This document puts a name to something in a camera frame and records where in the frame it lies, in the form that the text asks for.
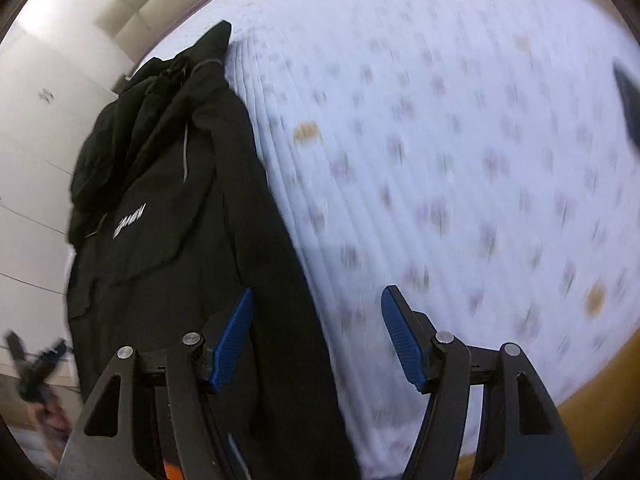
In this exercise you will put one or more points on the white wardrobe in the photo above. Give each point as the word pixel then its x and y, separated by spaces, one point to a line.
pixel 35 160

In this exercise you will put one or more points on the black hooded jacket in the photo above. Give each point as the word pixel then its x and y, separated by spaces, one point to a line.
pixel 175 235

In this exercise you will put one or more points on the bed with floral quilted cover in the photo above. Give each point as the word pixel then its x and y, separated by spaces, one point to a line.
pixel 425 160

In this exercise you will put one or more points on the beige padded headboard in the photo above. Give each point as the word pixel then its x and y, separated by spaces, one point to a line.
pixel 145 15

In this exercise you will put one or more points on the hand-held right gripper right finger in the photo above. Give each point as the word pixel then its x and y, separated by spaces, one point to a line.
pixel 402 340

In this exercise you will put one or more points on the dark cloth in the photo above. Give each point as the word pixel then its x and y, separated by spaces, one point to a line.
pixel 630 105

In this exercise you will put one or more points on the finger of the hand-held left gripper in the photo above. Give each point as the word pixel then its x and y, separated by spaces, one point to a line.
pixel 50 355
pixel 15 347

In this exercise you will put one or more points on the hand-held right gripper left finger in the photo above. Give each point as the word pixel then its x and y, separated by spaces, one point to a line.
pixel 230 350

